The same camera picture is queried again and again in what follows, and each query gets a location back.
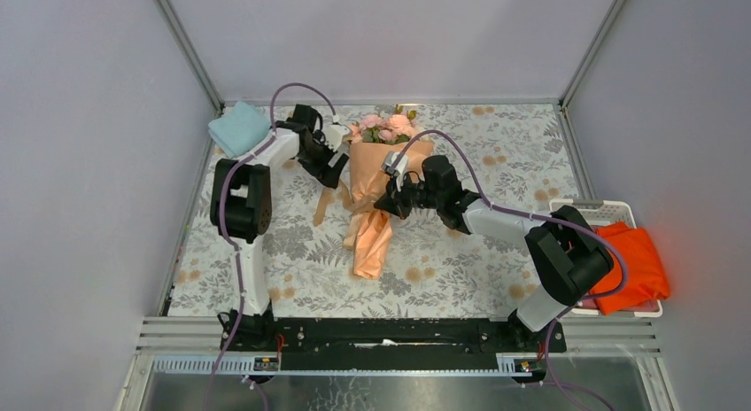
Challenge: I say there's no purple cable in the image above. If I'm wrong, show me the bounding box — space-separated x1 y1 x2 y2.
390 129 630 411
202 82 338 411

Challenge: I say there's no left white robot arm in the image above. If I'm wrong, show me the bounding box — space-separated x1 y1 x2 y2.
209 103 351 350

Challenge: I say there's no light blue folded towel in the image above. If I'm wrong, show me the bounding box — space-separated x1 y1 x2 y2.
208 102 271 158

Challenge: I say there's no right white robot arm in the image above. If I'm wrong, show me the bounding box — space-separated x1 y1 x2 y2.
375 151 614 351

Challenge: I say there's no orange folded cloth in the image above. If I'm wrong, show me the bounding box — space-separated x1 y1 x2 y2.
595 221 671 315

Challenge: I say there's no white plastic basket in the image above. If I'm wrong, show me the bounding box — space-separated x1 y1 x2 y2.
548 198 664 319

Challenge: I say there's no peach wrapping paper sheet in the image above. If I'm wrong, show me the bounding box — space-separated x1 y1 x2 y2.
344 143 405 280

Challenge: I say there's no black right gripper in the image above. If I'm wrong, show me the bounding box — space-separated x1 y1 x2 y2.
375 169 443 221

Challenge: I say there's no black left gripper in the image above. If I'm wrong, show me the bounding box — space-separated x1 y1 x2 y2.
294 132 345 188

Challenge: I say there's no beige ribbon pile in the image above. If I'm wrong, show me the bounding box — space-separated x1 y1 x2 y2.
313 181 353 227

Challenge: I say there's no pile of fake flowers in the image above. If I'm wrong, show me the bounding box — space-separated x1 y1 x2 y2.
346 105 418 145

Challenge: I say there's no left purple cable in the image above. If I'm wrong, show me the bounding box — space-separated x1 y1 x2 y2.
202 82 338 411

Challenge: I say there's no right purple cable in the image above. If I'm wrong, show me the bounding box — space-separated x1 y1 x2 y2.
390 129 630 411

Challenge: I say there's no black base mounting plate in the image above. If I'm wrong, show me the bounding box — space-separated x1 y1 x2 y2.
218 312 567 371

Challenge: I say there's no floral patterned tablecloth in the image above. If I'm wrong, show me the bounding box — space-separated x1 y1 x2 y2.
166 103 588 321

